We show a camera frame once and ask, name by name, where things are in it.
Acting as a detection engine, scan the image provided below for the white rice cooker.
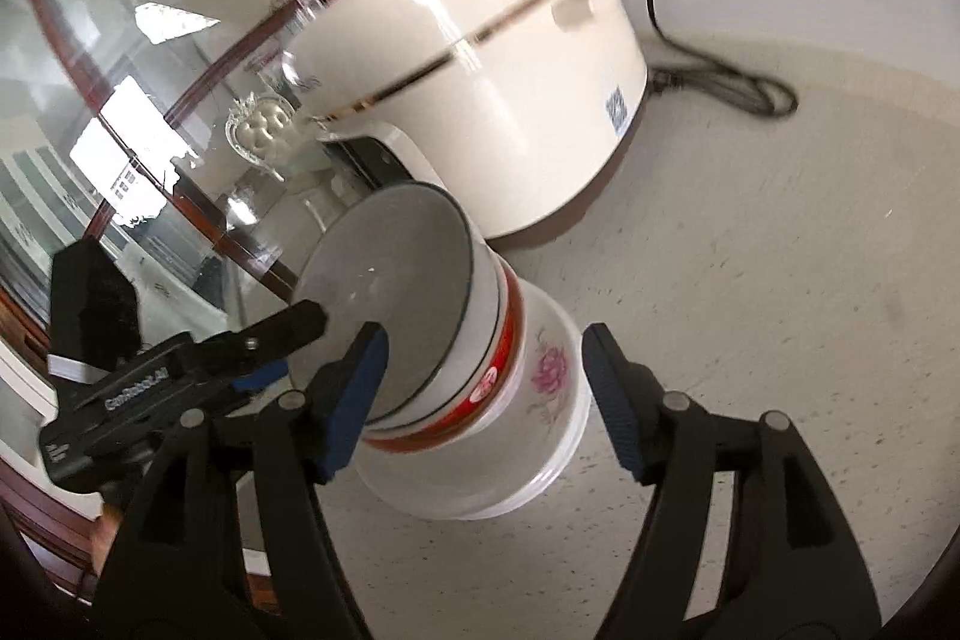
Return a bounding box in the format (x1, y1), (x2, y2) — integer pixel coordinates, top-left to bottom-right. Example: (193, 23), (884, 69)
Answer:
(281, 0), (650, 247)

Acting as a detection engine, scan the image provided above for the dark rimmed floral bowl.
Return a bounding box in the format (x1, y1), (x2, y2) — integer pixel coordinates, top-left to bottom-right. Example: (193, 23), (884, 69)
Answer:
(289, 181), (481, 420)

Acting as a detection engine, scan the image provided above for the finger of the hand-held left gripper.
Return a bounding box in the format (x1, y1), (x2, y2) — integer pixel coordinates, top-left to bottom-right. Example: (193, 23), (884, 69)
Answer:
(229, 361), (290, 395)
(191, 300), (329, 378)

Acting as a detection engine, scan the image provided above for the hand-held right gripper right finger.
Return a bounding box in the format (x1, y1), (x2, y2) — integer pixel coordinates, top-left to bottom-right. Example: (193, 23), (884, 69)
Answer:
(581, 321), (882, 640)

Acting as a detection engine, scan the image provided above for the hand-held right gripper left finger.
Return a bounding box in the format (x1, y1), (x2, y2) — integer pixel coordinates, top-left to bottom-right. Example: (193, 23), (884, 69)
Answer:
(97, 320), (391, 640)

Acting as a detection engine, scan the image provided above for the red banded white bowl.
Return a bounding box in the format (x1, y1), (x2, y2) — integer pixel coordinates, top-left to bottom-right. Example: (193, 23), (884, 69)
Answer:
(360, 261), (526, 455)

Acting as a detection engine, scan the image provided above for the plain white bowl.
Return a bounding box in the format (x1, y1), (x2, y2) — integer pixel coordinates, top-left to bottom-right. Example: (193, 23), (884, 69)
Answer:
(356, 280), (593, 522)

